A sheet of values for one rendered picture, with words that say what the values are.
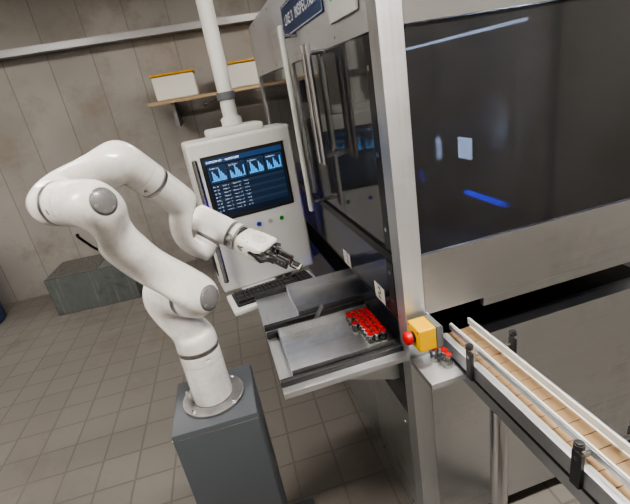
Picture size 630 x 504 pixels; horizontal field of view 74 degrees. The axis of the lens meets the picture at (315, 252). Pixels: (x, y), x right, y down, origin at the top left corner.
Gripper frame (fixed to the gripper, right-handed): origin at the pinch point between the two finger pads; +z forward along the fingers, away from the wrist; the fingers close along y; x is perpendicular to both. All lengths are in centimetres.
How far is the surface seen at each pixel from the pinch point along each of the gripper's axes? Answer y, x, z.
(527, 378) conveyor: -2, -2, 72
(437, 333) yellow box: 3.2, 1.6, 48.4
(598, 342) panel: 52, 8, 105
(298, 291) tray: 44, 43, -4
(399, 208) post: 7.8, -26.1, 24.5
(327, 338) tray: 12.7, 30.8, 19.1
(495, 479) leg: 0, 38, 84
